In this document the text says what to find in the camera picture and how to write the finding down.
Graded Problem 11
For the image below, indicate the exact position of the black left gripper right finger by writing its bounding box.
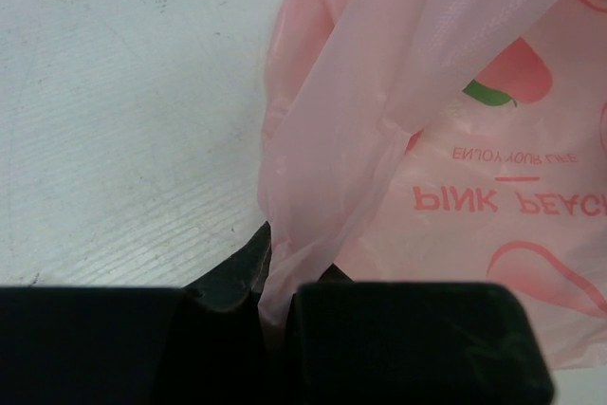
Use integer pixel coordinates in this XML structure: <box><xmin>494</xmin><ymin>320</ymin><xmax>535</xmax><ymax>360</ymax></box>
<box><xmin>284</xmin><ymin>280</ymin><xmax>555</xmax><ymax>405</ymax></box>

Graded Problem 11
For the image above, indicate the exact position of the pink plastic bag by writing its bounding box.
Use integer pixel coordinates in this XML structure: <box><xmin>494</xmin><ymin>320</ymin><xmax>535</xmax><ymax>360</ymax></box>
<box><xmin>258</xmin><ymin>0</ymin><xmax>606</xmax><ymax>369</ymax></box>

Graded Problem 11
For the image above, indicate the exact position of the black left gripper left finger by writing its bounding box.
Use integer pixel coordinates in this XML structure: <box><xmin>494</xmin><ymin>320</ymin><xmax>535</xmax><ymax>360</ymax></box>
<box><xmin>1</xmin><ymin>225</ymin><xmax>270</xmax><ymax>404</ymax></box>

